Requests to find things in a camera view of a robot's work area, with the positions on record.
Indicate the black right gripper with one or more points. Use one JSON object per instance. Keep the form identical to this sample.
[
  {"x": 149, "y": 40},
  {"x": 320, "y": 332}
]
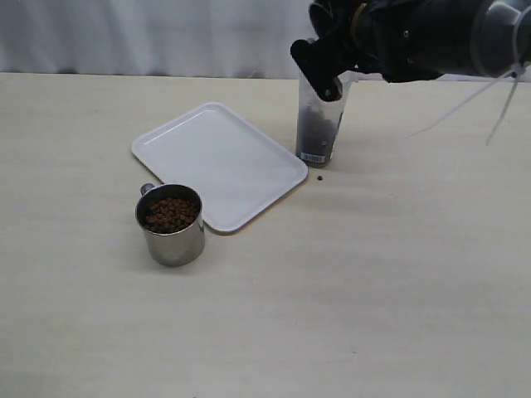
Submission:
[{"x": 404, "y": 40}]

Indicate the steel mug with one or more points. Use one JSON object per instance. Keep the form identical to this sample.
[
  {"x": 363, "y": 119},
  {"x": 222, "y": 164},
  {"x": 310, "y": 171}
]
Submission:
[{"x": 170, "y": 216}]

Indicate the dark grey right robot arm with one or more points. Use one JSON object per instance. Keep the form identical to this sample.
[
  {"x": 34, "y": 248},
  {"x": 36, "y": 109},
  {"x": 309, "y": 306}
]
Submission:
[{"x": 502, "y": 43}]

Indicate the clear plastic tumbler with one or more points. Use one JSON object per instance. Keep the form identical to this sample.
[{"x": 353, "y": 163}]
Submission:
[{"x": 318, "y": 122}]

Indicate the white curtain backdrop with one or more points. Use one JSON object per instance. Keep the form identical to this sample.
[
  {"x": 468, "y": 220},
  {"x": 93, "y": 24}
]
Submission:
[{"x": 219, "y": 39}]

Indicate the white rectangular plastic tray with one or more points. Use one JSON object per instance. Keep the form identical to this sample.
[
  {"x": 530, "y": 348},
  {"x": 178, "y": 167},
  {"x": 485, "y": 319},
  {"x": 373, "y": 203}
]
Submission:
[{"x": 237, "y": 170}]

